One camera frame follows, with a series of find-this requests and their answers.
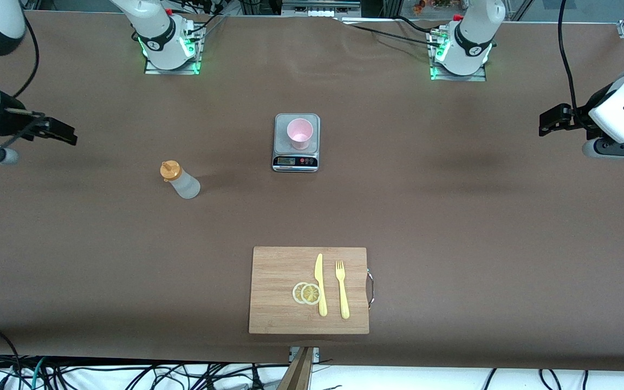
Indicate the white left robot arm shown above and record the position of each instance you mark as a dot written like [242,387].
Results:
[623,111]

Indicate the bamboo cutting board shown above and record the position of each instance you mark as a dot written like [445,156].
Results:
[274,314]

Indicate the small metal table bracket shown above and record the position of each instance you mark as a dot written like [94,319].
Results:
[316,353]

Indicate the lemon slice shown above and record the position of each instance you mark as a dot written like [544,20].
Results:
[296,293]
[311,294]

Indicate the pink plastic cup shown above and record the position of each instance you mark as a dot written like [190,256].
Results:
[300,132]

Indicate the brown table cover sheet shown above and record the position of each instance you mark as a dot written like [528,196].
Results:
[73,260]

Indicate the yellow plastic fork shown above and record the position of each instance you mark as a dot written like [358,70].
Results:
[343,295]

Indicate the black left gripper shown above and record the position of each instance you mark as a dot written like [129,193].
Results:
[581,116]

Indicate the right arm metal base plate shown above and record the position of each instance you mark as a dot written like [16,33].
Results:
[152,70]

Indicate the wooden post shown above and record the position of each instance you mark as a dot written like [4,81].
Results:
[297,374]

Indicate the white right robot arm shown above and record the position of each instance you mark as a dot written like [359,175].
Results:
[155,32]

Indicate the silver digital kitchen scale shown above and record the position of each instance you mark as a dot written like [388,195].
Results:
[282,143]

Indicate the clear sauce bottle orange cap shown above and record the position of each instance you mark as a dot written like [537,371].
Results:
[184,184]

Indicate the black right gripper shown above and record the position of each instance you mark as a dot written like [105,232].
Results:
[10,122]

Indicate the yellow plastic knife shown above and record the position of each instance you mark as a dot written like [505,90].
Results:
[320,287]

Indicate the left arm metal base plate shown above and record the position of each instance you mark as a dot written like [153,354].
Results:
[477,77]

